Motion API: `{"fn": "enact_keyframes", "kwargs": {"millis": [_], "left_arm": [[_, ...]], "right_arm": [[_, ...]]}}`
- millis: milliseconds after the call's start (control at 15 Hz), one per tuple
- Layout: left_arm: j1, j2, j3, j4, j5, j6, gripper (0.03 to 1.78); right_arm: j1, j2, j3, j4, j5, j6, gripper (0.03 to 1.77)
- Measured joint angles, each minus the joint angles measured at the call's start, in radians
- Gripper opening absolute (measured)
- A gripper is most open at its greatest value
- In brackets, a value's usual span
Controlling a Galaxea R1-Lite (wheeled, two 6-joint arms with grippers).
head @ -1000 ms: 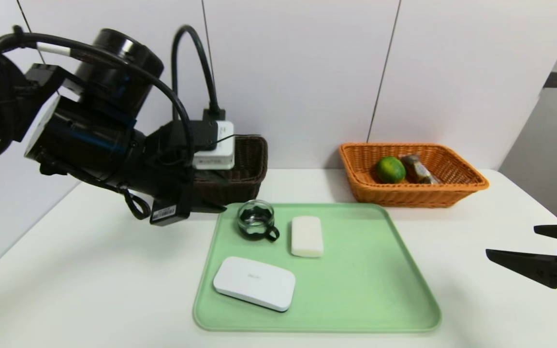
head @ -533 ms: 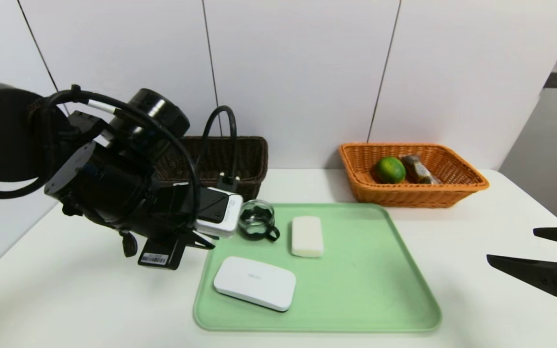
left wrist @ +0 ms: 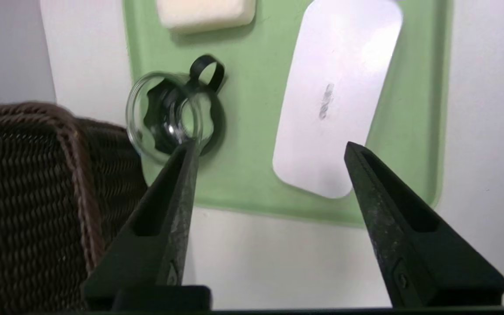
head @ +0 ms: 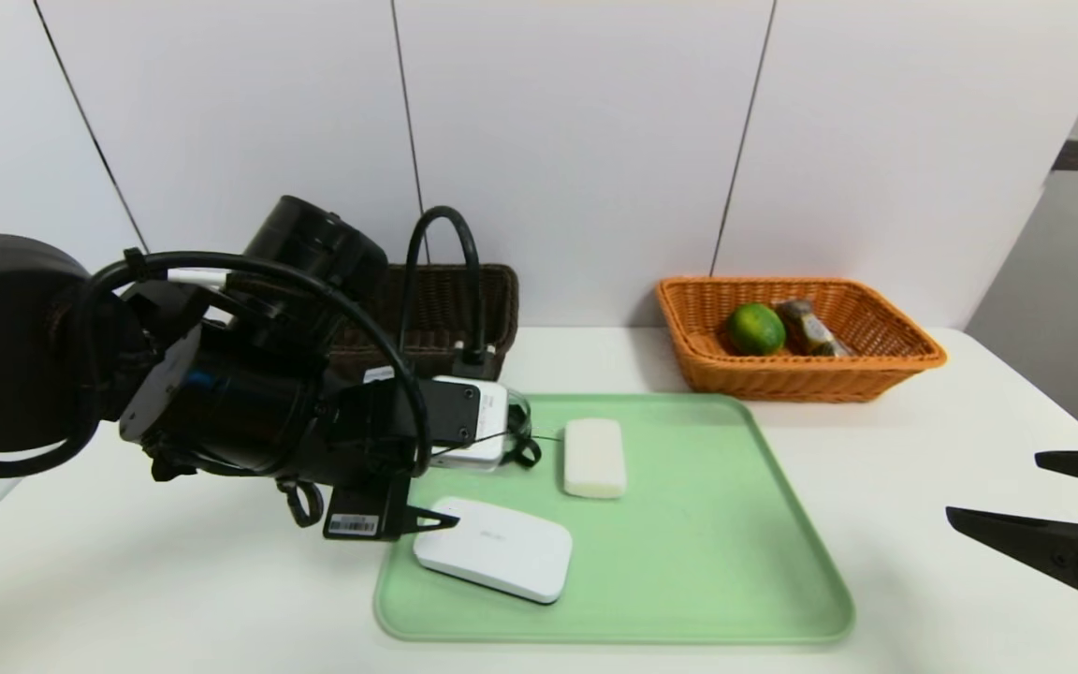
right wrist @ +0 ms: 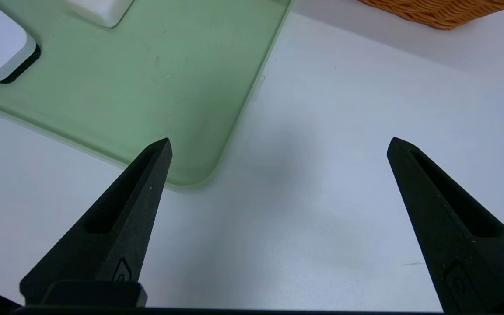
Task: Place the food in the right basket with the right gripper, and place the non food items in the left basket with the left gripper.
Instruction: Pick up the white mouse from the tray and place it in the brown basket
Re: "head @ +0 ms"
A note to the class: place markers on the light green plastic tray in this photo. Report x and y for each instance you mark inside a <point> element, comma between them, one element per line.
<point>689,580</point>

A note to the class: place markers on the white soap bar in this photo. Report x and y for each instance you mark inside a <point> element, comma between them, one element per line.
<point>593,459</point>

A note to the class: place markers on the orange wicker basket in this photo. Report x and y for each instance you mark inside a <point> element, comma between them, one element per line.
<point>782,379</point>

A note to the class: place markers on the green lime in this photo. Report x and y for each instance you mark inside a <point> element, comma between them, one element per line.
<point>754,329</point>

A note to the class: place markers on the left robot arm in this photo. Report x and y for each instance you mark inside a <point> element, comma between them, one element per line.
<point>221,402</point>

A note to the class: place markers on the dark wall fixture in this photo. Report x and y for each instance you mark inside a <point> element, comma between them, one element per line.
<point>1070,155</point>

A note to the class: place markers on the dark brown wicker basket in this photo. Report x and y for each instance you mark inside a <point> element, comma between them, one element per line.
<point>502,309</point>

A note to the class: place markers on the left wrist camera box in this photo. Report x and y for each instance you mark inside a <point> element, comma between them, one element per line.
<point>492,412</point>

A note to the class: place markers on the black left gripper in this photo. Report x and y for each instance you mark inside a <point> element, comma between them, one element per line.
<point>363,515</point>

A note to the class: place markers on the chocolate ball pack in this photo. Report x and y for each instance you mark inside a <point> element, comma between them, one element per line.
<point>810,328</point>

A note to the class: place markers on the white rectangular box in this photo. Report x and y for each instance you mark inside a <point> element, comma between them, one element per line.
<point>502,552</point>

